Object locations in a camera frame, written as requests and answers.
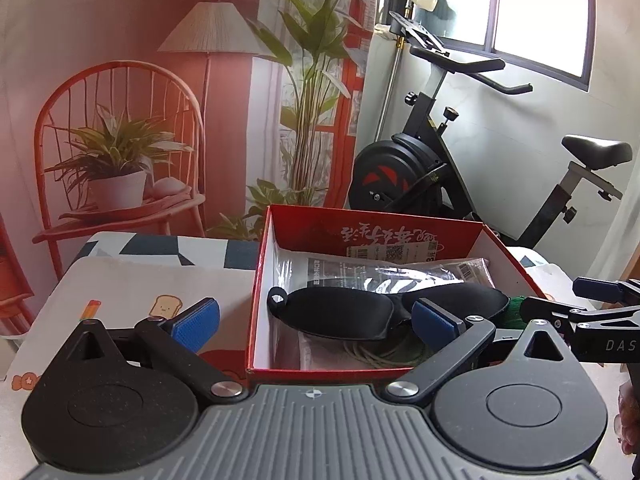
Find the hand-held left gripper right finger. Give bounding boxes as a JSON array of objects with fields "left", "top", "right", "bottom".
[{"left": 380, "top": 297, "right": 568, "bottom": 408}]

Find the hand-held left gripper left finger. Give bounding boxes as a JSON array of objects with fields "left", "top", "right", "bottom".
[{"left": 62, "top": 297, "right": 249, "bottom": 407}]

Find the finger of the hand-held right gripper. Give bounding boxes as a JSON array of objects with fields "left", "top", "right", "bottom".
[
  {"left": 519, "top": 297, "right": 601, "bottom": 334},
  {"left": 572, "top": 276, "right": 640, "bottom": 306}
]

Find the green knit item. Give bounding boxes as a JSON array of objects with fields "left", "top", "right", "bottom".
[{"left": 501, "top": 296, "right": 527, "bottom": 329}]

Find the small clear plastic packet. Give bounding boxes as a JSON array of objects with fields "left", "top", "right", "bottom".
[{"left": 435, "top": 258, "right": 489, "bottom": 289}]

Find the beige cord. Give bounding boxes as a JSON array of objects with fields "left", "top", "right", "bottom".
[{"left": 344, "top": 339, "right": 427, "bottom": 369}]

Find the large clear plastic packet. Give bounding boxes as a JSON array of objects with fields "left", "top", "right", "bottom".
[{"left": 275, "top": 255, "right": 452, "bottom": 369}]

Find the black eye mask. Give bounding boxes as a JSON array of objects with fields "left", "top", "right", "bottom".
[{"left": 267, "top": 282, "right": 511, "bottom": 344}]

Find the red cardboard box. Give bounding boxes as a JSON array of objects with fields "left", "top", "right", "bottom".
[{"left": 245, "top": 204, "right": 548, "bottom": 387}]

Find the pink patterned cloth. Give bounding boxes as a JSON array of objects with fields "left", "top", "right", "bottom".
[{"left": 617, "top": 382, "right": 640, "bottom": 456}]

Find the white cartoon printed blanket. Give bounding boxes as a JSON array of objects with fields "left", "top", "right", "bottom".
[{"left": 0, "top": 247, "right": 631, "bottom": 401}]

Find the geometric patterned cloth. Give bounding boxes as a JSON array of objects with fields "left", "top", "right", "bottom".
[{"left": 75, "top": 231, "right": 263, "bottom": 272}]

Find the black exercise bike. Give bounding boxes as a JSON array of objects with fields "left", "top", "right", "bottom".
[{"left": 347, "top": 12, "right": 634, "bottom": 252}]

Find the metal pole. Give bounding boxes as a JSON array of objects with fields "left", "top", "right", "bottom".
[{"left": 375, "top": 35, "right": 405, "bottom": 142}]

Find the black framed window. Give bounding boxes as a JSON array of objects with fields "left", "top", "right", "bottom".
[{"left": 380, "top": 0, "right": 599, "bottom": 93}]

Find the wall poster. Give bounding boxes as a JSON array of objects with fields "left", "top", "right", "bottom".
[{"left": 0, "top": 0, "right": 382, "bottom": 332}]

